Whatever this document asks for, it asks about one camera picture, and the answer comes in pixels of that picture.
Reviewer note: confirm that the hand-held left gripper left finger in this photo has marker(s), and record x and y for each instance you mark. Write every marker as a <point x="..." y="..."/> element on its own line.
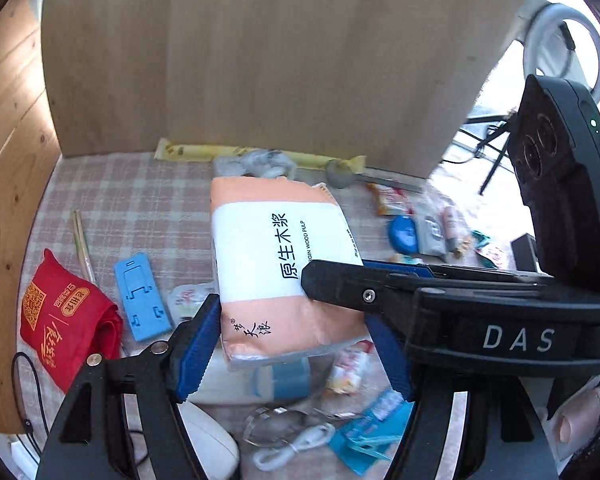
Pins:
<point x="195" y="355"/>

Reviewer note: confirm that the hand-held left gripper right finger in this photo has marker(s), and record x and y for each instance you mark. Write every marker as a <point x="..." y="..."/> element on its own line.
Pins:
<point x="392" y="360"/>

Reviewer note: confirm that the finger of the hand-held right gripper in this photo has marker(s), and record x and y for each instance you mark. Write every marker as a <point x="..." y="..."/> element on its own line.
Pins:
<point x="340" y="285"/>
<point x="405" y="269"/>

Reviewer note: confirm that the orange and white tissue pack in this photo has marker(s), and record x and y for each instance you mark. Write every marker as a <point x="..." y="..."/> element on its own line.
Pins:
<point x="280" y="260"/>

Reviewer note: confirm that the person's right hand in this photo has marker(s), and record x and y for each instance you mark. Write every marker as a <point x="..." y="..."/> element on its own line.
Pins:
<point x="580" y="420"/>

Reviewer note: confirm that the blue round case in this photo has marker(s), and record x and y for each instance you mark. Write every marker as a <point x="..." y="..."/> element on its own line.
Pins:
<point x="402" y="235"/>

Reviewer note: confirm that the grey zip pouch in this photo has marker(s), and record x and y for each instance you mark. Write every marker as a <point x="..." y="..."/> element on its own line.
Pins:
<point x="430" y="235"/>

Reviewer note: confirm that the coffee creamer sachet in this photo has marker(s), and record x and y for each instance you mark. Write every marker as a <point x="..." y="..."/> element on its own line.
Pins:
<point x="347" y="367"/>

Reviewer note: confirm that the blue wet wipes pack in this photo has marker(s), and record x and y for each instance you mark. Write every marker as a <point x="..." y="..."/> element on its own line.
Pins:
<point x="387" y="410"/>

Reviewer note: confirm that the white plastic packet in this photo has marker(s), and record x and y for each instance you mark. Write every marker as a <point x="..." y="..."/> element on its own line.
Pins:
<point x="187" y="302"/>

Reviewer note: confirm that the wooden clothespin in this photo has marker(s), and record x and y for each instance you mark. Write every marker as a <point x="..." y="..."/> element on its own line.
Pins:
<point x="462" y="250"/>

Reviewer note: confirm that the blue phone stand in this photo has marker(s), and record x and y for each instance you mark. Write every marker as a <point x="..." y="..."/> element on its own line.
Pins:
<point x="145" y="320"/>

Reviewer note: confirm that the pink roll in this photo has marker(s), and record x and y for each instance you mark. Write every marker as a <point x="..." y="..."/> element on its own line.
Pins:
<point x="452" y="222"/>

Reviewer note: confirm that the red and orange snack packet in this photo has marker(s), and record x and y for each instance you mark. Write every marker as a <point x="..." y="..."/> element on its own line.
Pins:
<point x="387" y="200"/>

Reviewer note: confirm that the teal clothespin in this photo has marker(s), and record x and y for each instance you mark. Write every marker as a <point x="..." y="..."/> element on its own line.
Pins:
<point x="480" y="239"/>

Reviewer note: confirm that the red and white sachet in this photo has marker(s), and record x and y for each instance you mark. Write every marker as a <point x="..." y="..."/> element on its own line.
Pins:
<point x="495" y="256"/>

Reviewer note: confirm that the white rounded object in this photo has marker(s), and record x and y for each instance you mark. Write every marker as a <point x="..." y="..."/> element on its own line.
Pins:
<point x="210" y="445"/>

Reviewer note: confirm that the teal plastic clip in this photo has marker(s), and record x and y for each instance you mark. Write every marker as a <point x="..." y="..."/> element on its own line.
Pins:
<point x="360" y="452"/>

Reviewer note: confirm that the grey spoon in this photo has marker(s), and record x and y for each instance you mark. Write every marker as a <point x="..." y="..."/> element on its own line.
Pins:
<point x="340" y="172"/>

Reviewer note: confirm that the red cloth bag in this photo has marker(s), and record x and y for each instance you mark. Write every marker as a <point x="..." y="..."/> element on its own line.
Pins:
<point x="65" y="320"/>

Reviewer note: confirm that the crumpled white plastic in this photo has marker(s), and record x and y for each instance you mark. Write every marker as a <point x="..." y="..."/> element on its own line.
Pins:
<point x="260" y="162"/>

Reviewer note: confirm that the wooden chopstick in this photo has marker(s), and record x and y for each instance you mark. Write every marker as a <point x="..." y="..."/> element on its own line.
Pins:
<point x="81" y="245"/>
<point x="86" y="245"/>

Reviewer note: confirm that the pink plaid tablecloth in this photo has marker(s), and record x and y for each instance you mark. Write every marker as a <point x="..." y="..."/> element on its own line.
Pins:
<point x="105" y="185"/>

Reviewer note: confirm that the long yellow packet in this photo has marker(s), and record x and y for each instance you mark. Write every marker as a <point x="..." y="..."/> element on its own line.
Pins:
<point x="200" y="151"/>

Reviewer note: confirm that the white plastic block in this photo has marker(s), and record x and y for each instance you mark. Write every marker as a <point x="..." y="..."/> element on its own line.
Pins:
<point x="22" y="460"/>

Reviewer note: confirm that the light wooden board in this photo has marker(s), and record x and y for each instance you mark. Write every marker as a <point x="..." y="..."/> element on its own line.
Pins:
<point x="280" y="60"/>

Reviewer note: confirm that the pine wood panel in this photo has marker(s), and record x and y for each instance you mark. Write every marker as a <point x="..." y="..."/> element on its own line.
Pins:
<point x="10" y="160"/>

